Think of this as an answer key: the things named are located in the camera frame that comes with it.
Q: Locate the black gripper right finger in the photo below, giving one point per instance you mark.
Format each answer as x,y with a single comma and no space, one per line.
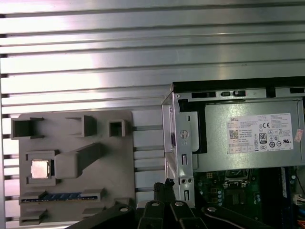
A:
181,214

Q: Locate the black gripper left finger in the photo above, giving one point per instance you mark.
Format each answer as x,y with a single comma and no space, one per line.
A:
152,214

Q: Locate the metal socket cover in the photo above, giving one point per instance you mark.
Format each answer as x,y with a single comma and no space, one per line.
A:
247,184

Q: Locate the silver CPU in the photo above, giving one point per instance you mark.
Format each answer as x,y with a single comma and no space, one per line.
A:
40,169

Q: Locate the CPU socket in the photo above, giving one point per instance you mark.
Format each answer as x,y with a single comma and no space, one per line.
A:
236,199

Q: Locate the green motherboard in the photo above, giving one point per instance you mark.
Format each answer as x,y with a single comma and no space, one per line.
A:
212,190

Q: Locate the grey parts rack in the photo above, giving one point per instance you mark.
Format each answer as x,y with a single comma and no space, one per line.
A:
114,167

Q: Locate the black PC case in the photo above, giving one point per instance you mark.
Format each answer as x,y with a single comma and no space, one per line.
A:
183,143

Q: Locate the RAM stick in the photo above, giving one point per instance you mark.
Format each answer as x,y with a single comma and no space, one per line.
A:
59,197

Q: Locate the grey Dell power supply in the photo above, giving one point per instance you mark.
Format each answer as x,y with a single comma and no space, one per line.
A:
259,133

